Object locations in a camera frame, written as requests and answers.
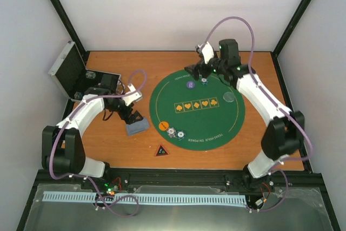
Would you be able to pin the right black frame post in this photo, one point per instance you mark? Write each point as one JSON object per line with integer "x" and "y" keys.
{"x": 296, "y": 17}

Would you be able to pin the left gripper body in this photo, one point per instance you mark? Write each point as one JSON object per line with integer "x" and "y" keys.
{"x": 123, "y": 114}

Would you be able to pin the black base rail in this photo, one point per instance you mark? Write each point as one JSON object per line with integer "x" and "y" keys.
{"x": 226, "y": 180}

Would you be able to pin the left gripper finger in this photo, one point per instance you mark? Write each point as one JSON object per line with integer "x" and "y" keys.
{"x": 130, "y": 121}
{"x": 137, "y": 116}

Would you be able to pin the round green poker mat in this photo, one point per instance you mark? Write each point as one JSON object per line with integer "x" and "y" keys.
{"x": 206, "y": 118}

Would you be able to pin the far poker chip stack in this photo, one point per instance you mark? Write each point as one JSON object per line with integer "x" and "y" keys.
{"x": 90, "y": 75}

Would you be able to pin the teal poker chip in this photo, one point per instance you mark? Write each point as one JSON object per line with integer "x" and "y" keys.
{"x": 204, "y": 81}

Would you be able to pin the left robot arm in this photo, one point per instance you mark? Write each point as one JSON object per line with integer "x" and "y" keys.
{"x": 63, "y": 152}

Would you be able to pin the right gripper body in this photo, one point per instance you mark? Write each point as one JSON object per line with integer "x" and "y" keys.
{"x": 204, "y": 73}

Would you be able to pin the black frame post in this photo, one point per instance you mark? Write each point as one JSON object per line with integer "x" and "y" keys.
{"x": 296, "y": 17}
{"x": 68, "y": 25}

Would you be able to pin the blue big blind button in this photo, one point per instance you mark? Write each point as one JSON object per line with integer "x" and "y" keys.
{"x": 190, "y": 84}

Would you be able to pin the near poker chip stack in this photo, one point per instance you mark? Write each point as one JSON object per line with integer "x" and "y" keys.
{"x": 78, "y": 95}

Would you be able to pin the blue green poker chip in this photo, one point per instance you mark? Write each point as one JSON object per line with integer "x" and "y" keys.
{"x": 180, "y": 134}

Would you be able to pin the red black triangular all-in marker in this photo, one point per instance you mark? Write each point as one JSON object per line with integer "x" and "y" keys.
{"x": 161, "y": 151}

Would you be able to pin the poker chip stack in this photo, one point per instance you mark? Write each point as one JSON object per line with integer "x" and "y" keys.
{"x": 90, "y": 75}
{"x": 78, "y": 95}

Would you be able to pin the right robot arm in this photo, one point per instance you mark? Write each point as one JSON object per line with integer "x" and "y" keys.
{"x": 283, "y": 136}

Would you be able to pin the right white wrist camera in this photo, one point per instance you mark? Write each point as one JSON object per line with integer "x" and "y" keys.
{"x": 205, "y": 52}

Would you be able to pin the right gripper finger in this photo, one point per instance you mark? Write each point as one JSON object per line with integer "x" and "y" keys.
{"x": 193, "y": 66}
{"x": 192, "y": 72}

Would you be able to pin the blue playing card deck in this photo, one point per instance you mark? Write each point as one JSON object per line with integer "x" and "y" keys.
{"x": 137, "y": 127}

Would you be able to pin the aluminium poker chip case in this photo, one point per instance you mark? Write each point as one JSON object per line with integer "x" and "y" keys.
{"x": 68, "y": 71}

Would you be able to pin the light blue cable duct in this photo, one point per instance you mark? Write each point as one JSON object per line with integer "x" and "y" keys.
{"x": 153, "y": 199}

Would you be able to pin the orange small blind button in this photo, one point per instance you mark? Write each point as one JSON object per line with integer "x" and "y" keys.
{"x": 163, "y": 126}

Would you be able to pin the left black frame post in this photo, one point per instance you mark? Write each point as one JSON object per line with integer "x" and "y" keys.
{"x": 68, "y": 25}

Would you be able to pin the white purple poker chip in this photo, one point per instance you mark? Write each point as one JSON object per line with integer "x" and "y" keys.
{"x": 172, "y": 132}

